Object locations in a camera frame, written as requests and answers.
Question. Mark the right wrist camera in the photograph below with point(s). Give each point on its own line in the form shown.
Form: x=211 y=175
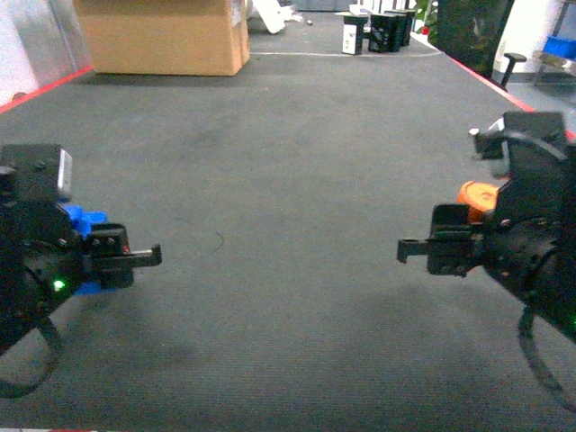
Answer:
x=548 y=127

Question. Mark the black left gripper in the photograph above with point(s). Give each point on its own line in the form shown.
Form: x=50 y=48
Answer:
x=44 y=261

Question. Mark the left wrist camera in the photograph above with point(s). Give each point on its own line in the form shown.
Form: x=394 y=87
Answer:
x=43 y=172

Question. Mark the orange round cap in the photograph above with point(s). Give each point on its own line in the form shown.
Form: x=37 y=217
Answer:
x=479 y=197

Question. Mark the green potted plant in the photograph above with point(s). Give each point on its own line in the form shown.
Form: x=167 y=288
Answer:
x=426 y=19

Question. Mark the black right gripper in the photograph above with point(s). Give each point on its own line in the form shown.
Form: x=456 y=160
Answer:
x=526 y=244

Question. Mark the black and white boxes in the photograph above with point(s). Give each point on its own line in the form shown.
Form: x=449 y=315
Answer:
x=385 y=32

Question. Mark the black office chair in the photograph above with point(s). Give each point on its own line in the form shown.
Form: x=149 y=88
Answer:
x=513 y=58

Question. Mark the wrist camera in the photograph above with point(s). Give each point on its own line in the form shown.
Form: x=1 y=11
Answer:
x=43 y=172
x=548 y=127

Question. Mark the blue plastic block part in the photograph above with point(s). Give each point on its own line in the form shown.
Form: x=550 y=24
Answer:
x=83 y=222

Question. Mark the large cardboard box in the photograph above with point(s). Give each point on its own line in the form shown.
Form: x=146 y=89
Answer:
x=176 y=38

